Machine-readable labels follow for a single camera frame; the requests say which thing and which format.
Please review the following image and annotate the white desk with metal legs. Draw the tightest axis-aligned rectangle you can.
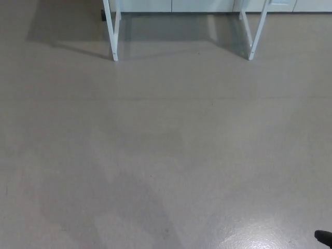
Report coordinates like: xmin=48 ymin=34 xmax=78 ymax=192
xmin=102 ymin=0 xmax=272 ymax=62

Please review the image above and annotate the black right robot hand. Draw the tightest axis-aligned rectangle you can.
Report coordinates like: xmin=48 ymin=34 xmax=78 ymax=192
xmin=314 ymin=229 xmax=332 ymax=246

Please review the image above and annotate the white cabinet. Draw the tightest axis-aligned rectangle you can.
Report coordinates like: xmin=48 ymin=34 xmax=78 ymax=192
xmin=119 ymin=0 xmax=332 ymax=13

